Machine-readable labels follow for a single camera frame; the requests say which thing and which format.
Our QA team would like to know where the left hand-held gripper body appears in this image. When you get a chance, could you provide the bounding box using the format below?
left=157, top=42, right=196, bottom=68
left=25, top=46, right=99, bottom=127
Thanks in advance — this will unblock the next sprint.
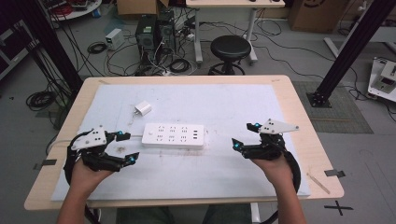
left=70, top=125, right=124, bottom=173

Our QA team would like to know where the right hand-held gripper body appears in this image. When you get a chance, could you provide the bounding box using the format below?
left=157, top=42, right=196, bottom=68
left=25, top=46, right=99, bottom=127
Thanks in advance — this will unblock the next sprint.
left=244, top=118, right=300, bottom=161

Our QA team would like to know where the person's right hand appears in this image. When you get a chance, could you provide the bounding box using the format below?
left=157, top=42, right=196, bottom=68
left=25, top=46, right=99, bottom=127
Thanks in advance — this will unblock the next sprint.
left=250, top=154, right=294, bottom=189

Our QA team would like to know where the person's left hand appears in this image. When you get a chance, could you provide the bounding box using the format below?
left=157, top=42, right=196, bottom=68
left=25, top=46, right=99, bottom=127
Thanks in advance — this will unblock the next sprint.
left=69, top=158, right=115, bottom=194

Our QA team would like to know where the white charger plug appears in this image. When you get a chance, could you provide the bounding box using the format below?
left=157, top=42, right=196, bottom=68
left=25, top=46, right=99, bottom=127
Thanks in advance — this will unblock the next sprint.
left=134, top=100, right=153, bottom=117

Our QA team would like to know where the white power strip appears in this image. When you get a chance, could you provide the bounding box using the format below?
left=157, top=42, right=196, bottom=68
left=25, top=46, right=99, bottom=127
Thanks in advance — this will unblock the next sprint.
left=141, top=122, right=205, bottom=149

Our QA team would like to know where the black tape strip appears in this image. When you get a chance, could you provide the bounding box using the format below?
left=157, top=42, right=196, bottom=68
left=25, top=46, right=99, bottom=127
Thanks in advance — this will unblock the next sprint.
left=323, top=169, right=347, bottom=178
left=33, top=159, right=58, bottom=171

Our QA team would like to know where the white table mat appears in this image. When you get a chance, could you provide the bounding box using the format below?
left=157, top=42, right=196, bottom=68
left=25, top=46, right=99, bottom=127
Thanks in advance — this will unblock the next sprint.
left=50, top=83, right=312, bottom=202

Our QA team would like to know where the thin wooden stick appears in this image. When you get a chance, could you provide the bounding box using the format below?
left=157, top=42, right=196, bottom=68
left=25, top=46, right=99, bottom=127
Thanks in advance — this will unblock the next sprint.
left=305, top=172, right=332, bottom=195

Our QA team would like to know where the white table leg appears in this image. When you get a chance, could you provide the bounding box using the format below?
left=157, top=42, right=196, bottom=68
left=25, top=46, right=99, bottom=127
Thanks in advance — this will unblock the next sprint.
left=249, top=203, right=262, bottom=224

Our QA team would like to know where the grey floor mat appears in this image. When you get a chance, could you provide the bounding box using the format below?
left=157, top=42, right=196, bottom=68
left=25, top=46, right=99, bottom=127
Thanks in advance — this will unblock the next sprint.
left=291, top=80, right=375, bottom=135

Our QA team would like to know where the black round stool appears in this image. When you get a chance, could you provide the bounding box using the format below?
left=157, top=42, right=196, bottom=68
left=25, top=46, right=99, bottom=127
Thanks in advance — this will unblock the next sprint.
left=207, top=35, right=252, bottom=77

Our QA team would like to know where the black tape cross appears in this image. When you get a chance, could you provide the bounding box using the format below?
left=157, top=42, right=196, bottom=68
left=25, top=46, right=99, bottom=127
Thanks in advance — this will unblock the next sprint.
left=323, top=200, right=355, bottom=217

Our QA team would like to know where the white power supply box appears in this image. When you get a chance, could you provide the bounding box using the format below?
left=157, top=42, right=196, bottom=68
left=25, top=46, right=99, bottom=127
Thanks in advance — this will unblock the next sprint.
left=105, top=28, right=126, bottom=51

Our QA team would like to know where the black computer tower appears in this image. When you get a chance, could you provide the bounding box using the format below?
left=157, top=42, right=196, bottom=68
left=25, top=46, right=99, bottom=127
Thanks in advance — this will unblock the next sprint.
left=156, top=10, right=177, bottom=56
left=134, top=13, right=159, bottom=65

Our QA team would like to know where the grey metal rack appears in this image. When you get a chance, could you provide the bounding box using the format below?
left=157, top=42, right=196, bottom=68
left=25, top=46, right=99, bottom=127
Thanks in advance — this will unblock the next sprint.
left=0, top=20, right=41, bottom=81

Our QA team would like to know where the white-legged wooden desk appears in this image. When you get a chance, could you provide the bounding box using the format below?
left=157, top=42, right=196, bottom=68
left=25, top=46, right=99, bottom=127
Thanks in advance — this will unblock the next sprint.
left=185, top=0, right=286, bottom=65

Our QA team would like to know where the large cardboard box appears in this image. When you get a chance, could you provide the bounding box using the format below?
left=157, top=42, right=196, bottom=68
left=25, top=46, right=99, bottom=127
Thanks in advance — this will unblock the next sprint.
left=287, top=0, right=350, bottom=35

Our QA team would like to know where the round white table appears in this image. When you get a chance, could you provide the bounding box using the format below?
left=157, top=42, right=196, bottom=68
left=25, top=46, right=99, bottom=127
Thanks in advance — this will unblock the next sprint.
left=39, top=0, right=103, bottom=21

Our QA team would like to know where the white device on floor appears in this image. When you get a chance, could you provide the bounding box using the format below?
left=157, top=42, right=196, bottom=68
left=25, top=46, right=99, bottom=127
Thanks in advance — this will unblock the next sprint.
left=367, top=57, right=396, bottom=104

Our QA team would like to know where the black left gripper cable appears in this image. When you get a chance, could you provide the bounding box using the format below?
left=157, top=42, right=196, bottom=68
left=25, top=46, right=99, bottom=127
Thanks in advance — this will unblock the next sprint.
left=63, top=130, right=94, bottom=186

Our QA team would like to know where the coiled black cable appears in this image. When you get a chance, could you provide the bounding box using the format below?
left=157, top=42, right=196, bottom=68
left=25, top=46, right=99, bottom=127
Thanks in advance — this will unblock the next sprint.
left=86, top=41, right=108, bottom=55
left=168, top=58, right=191, bottom=75
left=25, top=91, right=58, bottom=112

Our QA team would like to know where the black metal frame post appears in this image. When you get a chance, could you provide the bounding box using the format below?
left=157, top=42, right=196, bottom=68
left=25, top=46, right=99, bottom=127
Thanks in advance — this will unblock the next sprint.
left=305, top=0, right=396, bottom=109
left=11, top=0, right=84, bottom=94

